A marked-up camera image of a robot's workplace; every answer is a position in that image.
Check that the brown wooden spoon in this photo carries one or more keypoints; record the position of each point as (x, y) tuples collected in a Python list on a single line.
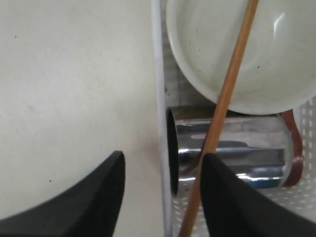
[(295, 142)]

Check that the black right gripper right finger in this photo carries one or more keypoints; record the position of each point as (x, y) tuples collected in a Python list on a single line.
[(234, 209)]

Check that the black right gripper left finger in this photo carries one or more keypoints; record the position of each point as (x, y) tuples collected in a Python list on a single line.
[(90, 208)]

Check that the white perforated plastic basket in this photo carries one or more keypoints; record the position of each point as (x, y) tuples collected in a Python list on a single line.
[(174, 90)]

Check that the brown wooden chopstick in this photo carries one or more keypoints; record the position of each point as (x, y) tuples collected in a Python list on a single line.
[(213, 135)]

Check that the shiny steel cup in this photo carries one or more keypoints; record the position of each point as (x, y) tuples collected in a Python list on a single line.
[(258, 149)]

